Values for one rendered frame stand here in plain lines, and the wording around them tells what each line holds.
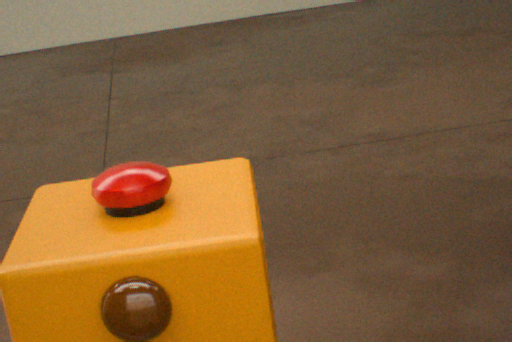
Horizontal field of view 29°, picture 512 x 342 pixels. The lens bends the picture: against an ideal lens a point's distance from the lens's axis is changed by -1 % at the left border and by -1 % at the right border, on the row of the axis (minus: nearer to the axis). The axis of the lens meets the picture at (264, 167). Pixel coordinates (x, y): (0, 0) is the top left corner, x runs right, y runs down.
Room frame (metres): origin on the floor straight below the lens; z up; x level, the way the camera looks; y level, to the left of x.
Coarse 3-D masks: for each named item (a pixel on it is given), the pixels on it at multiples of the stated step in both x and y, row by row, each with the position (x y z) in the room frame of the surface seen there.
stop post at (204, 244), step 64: (64, 192) 0.50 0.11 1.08; (192, 192) 0.48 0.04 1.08; (256, 192) 0.48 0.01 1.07; (64, 256) 0.41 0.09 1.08; (128, 256) 0.41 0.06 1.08; (192, 256) 0.41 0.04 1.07; (256, 256) 0.41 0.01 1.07; (64, 320) 0.41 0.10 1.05; (192, 320) 0.41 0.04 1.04; (256, 320) 0.41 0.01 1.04
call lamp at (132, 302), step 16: (112, 288) 0.40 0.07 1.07; (128, 288) 0.40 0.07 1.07; (144, 288) 0.40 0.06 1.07; (160, 288) 0.40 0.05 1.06; (112, 304) 0.40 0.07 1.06; (128, 304) 0.40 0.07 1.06; (144, 304) 0.40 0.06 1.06; (160, 304) 0.40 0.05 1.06; (112, 320) 0.40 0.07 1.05; (128, 320) 0.40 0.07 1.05; (144, 320) 0.40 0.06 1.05; (160, 320) 0.40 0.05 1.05; (128, 336) 0.40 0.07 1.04; (144, 336) 0.40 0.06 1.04
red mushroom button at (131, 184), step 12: (120, 168) 0.47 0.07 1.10; (132, 168) 0.47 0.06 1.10; (144, 168) 0.47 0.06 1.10; (156, 168) 0.47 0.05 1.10; (96, 180) 0.47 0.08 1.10; (108, 180) 0.46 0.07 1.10; (120, 180) 0.46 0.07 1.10; (132, 180) 0.45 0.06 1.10; (144, 180) 0.46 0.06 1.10; (156, 180) 0.46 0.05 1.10; (168, 180) 0.46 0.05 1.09; (96, 192) 0.46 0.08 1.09; (108, 192) 0.45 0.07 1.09; (120, 192) 0.45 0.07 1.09; (132, 192) 0.45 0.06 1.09; (144, 192) 0.45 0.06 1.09; (156, 192) 0.45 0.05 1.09; (108, 204) 0.45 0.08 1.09; (120, 204) 0.45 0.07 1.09; (132, 204) 0.45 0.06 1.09
